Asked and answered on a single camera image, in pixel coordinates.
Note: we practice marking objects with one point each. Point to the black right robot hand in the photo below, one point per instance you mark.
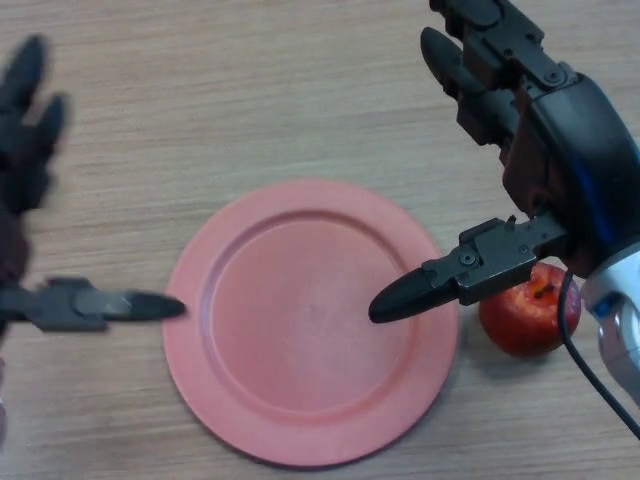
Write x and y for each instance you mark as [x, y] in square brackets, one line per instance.
[575, 130]

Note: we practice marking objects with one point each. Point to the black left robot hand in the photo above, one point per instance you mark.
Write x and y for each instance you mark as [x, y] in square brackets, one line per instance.
[65, 305]

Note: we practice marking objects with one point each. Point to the pink round plate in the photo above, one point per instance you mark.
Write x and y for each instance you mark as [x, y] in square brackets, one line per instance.
[300, 375]

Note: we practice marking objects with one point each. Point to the red apple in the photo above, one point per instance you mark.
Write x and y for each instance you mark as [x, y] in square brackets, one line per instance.
[525, 320]

